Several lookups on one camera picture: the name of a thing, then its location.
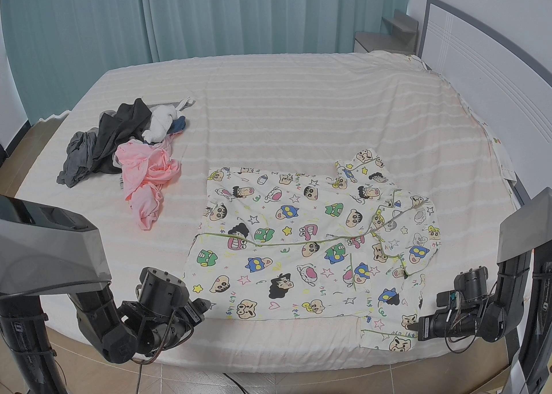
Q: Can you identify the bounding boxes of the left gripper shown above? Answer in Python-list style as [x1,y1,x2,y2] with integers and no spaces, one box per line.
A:
[185,297,215,328]

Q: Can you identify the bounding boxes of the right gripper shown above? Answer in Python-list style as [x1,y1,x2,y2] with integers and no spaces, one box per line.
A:
[417,311,454,342]

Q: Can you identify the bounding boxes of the white printed pyjama top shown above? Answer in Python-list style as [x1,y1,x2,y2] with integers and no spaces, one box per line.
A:
[183,147,441,353]

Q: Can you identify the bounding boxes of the pile of clothes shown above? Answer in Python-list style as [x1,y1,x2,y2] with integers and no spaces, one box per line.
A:
[58,97,196,189]

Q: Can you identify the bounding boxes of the pink garment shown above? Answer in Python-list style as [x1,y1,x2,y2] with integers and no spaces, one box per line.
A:
[114,134,184,232]

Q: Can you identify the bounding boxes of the bed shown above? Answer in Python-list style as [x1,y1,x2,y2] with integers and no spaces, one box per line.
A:
[13,0,552,381]

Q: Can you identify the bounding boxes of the grey bedside table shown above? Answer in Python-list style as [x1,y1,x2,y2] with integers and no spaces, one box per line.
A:
[354,9,420,55]

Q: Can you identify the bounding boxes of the blue-green curtain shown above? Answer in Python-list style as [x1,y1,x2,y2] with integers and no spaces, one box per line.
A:
[138,0,414,64]
[0,0,154,128]

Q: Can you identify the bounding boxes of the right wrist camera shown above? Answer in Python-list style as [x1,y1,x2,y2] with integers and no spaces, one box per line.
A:
[435,290,459,310]

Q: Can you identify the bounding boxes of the black cable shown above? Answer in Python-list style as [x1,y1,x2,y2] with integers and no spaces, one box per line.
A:
[221,372,256,392]
[131,327,196,394]
[445,335,477,353]

